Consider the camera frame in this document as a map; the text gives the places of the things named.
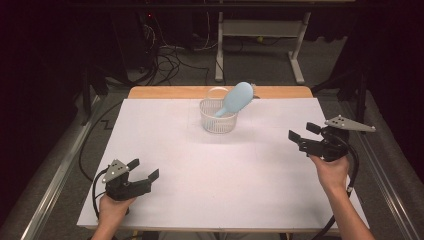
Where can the aluminium floor rail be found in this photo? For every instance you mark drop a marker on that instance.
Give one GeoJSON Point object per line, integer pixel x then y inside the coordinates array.
{"type": "Point", "coordinates": [390, 186]}
{"type": "Point", "coordinates": [56, 176]}

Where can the white table mat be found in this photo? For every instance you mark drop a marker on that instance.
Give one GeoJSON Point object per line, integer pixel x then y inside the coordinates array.
{"type": "Point", "coordinates": [216, 180]}

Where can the white metal desk frame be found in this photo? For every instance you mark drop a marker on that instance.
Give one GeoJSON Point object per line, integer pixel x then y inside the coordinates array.
{"type": "Point", "coordinates": [260, 28]}

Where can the white plastic basket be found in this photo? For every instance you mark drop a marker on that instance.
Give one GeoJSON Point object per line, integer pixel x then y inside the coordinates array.
{"type": "Point", "coordinates": [216, 125]}

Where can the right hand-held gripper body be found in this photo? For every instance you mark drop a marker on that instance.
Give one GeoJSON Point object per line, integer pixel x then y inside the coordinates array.
{"type": "Point", "coordinates": [328, 148]}

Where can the person's right hand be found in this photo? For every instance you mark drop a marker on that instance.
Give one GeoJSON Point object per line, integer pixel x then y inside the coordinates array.
{"type": "Point", "coordinates": [333, 173]}

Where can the black metal stand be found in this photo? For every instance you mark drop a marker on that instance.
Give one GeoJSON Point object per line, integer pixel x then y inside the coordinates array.
{"type": "Point", "coordinates": [361, 100]}
{"type": "Point", "coordinates": [87, 96]}

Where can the person's left hand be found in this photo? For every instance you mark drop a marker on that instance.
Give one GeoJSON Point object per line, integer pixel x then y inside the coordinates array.
{"type": "Point", "coordinates": [113, 211]}

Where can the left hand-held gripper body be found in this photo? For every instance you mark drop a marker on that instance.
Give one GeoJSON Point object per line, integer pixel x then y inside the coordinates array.
{"type": "Point", "coordinates": [123, 190]}

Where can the light blue hairbrush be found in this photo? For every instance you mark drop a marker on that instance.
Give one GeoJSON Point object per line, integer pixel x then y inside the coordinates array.
{"type": "Point", "coordinates": [237, 97]}

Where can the small yellow floor object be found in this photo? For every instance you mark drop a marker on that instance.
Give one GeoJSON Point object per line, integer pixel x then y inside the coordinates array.
{"type": "Point", "coordinates": [260, 39]}

